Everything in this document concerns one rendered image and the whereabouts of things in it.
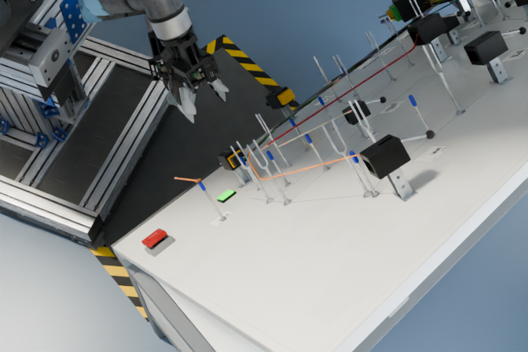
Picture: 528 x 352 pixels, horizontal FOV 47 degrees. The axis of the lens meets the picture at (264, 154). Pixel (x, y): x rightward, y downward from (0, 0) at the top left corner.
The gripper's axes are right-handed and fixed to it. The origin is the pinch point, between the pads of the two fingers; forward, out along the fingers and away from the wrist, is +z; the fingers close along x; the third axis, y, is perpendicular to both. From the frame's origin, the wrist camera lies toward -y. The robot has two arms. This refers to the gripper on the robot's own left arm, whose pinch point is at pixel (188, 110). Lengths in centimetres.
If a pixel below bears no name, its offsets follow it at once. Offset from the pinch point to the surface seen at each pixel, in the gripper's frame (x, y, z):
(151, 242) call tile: -3.4, 24.0, 25.7
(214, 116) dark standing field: -54, -122, 9
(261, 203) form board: 22.4, 19.8, 21.3
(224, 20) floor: -54, -160, -36
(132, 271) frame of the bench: -26.9, 1.9, 39.1
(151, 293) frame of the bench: -22, 3, 45
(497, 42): 72, 14, -1
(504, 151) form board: 71, 40, 14
